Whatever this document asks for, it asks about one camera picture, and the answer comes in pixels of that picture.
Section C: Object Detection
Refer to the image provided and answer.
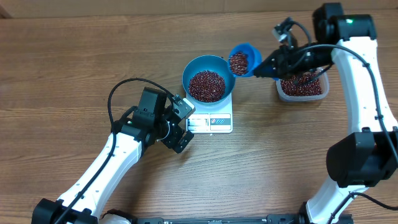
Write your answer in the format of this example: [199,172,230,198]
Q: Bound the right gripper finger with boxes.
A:
[254,51,279,72]
[253,67,279,80]

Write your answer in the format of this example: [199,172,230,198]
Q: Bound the blue plastic measuring scoop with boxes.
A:
[227,43,262,78]

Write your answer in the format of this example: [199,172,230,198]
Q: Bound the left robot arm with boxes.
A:
[32,87,195,224]

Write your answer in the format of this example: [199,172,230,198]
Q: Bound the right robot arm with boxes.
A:
[253,2,397,223]

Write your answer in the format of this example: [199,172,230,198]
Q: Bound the white digital kitchen scale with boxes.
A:
[185,93,233,134]

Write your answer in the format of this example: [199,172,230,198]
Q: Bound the blue metal bowl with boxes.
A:
[182,55,236,102]

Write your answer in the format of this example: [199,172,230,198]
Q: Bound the clear plastic food container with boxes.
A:
[276,68,330,103]

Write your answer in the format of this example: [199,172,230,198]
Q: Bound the red beans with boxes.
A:
[188,70,226,103]

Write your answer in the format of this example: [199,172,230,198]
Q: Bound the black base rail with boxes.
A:
[99,208,354,224]

